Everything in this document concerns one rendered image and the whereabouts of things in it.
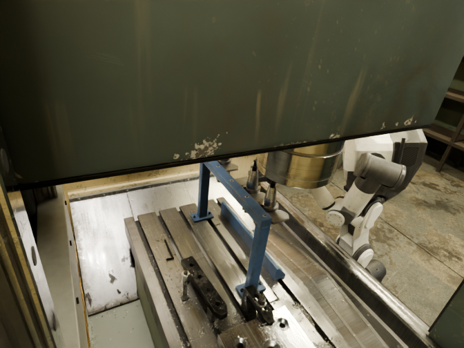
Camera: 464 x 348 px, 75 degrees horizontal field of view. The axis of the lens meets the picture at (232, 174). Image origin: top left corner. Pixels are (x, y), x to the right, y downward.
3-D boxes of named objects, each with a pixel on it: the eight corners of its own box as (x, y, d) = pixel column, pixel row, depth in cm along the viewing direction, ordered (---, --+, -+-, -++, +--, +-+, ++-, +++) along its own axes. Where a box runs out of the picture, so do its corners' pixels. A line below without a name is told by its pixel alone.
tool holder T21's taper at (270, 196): (259, 201, 100) (262, 184, 96) (269, 197, 102) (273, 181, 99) (268, 208, 97) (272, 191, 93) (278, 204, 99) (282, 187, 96)
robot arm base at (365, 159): (388, 185, 124) (402, 160, 119) (394, 197, 112) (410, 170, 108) (351, 171, 126) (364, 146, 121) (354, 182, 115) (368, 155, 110)
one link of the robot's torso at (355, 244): (350, 241, 189) (361, 181, 161) (373, 260, 176) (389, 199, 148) (331, 251, 184) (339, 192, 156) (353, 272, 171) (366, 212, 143)
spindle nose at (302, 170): (239, 162, 63) (246, 105, 57) (289, 146, 72) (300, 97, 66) (299, 200, 53) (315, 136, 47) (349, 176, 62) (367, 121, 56)
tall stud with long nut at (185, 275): (187, 293, 105) (188, 266, 98) (190, 300, 102) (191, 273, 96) (179, 296, 103) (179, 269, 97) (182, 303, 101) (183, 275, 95)
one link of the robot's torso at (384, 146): (402, 163, 155) (416, 99, 133) (416, 212, 130) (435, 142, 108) (340, 163, 164) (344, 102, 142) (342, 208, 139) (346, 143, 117)
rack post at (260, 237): (258, 278, 113) (271, 215, 99) (266, 289, 109) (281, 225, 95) (235, 287, 109) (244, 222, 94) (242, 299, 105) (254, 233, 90)
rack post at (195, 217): (209, 211, 146) (213, 156, 131) (214, 217, 142) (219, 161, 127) (189, 215, 141) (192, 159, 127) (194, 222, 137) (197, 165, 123)
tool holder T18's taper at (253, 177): (243, 184, 108) (245, 168, 105) (253, 181, 110) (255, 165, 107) (250, 190, 105) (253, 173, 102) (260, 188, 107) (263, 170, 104)
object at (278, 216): (282, 210, 100) (282, 208, 99) (291, 219, 96) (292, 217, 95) (264, 215, 97) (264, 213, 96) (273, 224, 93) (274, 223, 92)
